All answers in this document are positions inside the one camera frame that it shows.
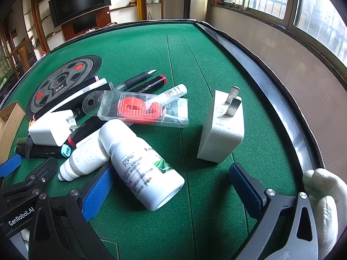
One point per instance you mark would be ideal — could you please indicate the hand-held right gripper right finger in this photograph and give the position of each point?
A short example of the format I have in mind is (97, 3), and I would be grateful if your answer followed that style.
(244, 188)

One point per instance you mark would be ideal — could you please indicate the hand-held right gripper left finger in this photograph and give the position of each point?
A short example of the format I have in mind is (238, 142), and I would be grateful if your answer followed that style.
(96, 193)

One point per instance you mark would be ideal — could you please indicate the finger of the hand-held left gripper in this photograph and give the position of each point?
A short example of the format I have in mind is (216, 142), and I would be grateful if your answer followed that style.
(43, 172)
(9, 165)

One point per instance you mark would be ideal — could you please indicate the small white dropper bottle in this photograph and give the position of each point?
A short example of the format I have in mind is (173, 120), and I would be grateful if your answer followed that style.
(86, 154)

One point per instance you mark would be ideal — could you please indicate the cardboard box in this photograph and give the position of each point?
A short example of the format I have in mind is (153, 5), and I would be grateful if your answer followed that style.
(10, 124)

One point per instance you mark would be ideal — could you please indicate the large white bottle green label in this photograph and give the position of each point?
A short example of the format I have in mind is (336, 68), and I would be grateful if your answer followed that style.
(141, 168)

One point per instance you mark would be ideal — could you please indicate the large white power adapter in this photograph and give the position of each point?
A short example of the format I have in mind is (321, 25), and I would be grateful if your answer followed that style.
(219, 135)

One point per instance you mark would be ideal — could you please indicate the person's right hand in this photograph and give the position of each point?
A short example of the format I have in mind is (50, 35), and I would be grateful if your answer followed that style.
(329, 195)

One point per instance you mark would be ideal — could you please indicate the black pen cyan cap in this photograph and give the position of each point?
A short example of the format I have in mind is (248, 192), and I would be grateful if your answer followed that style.
(40, 151)

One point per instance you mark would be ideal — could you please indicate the short black pen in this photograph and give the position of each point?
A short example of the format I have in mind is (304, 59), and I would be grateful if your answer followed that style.
(28, 147)

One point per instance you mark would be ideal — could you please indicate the small white charger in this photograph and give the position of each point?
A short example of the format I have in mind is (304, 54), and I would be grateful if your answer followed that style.
(46, 132)

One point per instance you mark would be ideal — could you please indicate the round grey table dial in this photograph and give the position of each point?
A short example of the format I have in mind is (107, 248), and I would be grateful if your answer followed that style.
(57, 86)

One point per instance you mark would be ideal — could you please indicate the long white marker pen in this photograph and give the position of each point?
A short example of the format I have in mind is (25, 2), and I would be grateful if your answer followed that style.
(81, 92)

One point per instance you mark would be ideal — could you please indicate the clear plastic box red insert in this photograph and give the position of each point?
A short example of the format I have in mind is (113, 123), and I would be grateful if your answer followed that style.
(130, 108)

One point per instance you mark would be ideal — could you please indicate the wooden chair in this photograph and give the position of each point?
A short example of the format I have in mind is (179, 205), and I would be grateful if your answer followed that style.
(24, 51)

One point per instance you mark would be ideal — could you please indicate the white tube black print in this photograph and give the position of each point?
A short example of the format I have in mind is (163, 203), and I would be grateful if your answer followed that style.
(176, 90)

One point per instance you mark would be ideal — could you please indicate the black pen silver tip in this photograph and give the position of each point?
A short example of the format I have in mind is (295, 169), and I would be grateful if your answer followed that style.
(135, 79)

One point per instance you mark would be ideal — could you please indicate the black marker red end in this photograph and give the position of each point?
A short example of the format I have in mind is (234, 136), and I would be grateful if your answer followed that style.
(151, 82)

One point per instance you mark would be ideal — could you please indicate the black wall television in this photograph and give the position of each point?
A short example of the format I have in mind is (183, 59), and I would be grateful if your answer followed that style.
(78, 0)

